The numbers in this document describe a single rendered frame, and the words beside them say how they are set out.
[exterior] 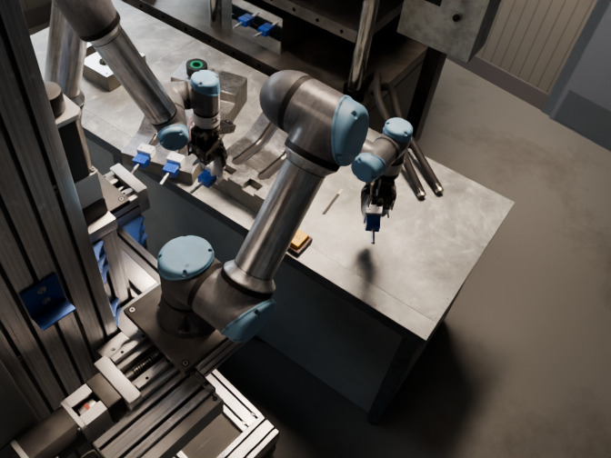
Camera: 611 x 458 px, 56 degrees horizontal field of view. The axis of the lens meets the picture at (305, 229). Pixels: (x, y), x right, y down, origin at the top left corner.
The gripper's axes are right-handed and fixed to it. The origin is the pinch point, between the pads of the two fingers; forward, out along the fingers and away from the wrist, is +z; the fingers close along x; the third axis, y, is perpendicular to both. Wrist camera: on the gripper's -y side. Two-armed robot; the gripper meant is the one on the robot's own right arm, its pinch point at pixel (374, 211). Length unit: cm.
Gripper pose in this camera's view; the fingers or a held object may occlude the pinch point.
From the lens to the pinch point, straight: 176.7
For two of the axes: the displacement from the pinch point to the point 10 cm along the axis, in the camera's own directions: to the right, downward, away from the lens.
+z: -1.0, 6.4, 7.6
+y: -0.6, 7.6, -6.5
